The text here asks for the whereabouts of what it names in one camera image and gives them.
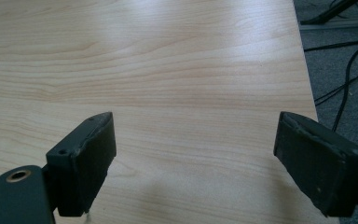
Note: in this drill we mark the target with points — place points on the black stand leg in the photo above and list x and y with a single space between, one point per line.
326 15

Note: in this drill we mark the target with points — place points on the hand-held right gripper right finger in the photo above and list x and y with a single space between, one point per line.
320 161

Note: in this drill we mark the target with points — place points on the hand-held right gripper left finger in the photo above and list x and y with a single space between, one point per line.
84 161

